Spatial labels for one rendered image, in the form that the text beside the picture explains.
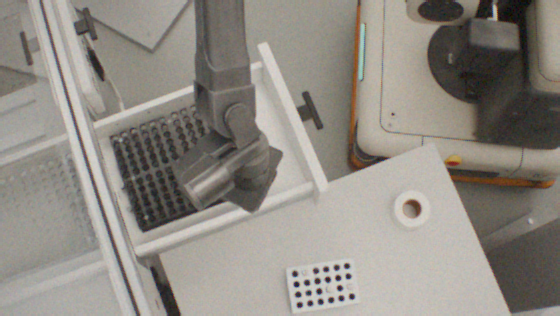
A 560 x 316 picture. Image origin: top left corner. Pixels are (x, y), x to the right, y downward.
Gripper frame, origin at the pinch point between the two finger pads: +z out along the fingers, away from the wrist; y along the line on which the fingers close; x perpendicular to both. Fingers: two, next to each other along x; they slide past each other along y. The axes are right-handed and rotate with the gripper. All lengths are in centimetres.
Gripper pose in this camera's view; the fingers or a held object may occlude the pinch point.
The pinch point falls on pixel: (250, 191)
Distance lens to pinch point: 103.9
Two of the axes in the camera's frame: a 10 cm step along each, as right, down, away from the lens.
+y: -4.3, 8.4, -3.2
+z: -0.2, 3.5, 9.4
